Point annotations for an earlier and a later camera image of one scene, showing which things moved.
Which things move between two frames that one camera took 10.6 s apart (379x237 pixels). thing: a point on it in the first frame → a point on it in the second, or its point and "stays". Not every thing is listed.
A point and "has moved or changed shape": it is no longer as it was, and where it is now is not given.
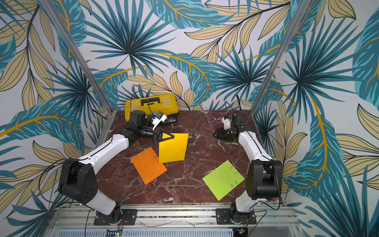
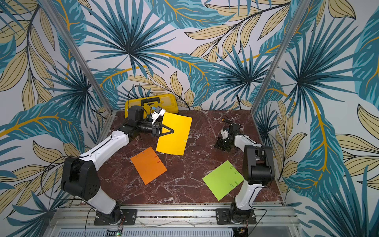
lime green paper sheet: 223,179 stays
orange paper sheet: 147,164 stays
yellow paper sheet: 174,149 has moved or changed shape
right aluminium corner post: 301,9 stays
